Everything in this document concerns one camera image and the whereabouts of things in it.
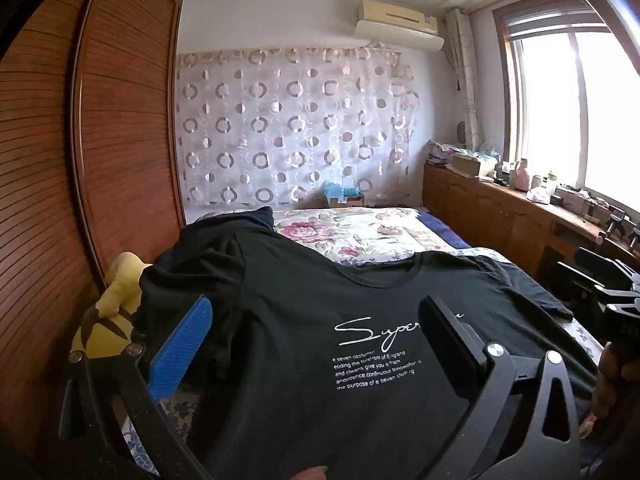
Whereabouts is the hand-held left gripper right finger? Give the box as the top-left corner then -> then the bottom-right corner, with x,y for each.
419,295 -> 583,480

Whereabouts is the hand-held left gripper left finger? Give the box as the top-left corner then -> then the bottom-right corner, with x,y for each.
57,295 -> 216,480

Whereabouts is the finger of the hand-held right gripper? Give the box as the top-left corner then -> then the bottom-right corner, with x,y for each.
575,247 -> 640,283
557,261 -> 638,307

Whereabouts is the black printed t-shirt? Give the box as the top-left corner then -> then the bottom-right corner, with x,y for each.
137,220 -> 601,480

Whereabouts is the person's right hand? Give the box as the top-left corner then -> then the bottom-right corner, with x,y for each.
592,342 -> 640,421

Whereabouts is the yellow plush toy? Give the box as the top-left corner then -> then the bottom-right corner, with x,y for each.
70,252 -> 153,361

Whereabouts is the long wooden cabinet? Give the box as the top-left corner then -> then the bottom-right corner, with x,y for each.
422,162 -> 640,311

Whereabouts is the pink figurine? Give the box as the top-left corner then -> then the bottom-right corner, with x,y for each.
512,158 -> 533,192

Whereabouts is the navy pillow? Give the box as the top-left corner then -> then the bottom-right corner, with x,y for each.
250,207 -> 275,233

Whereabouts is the floral blanket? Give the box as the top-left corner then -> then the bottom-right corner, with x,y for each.
120,206 -> 608,476

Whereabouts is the flat cardboard box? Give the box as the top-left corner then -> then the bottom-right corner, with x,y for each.
450,152 -> 496,178

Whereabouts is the wooden framed window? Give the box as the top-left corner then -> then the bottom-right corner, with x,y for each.
492,0 -> 640,211

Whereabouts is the small cardboard box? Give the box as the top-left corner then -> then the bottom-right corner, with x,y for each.
327,192 -> 366,209

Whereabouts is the box with blue bag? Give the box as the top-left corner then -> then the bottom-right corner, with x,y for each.
322,180 -> 362,206

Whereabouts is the wooden wardrobe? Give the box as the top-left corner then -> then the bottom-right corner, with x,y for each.
0,0 -> 186,461

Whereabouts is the rolled patterned curtain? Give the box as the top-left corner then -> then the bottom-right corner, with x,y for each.
445,7 -> 483,146

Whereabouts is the circle patterned curtain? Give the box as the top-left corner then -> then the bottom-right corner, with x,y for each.
175,45 -> 421,208

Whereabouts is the white air conditioner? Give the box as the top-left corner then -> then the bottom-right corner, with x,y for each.
354,0 -> 446,53

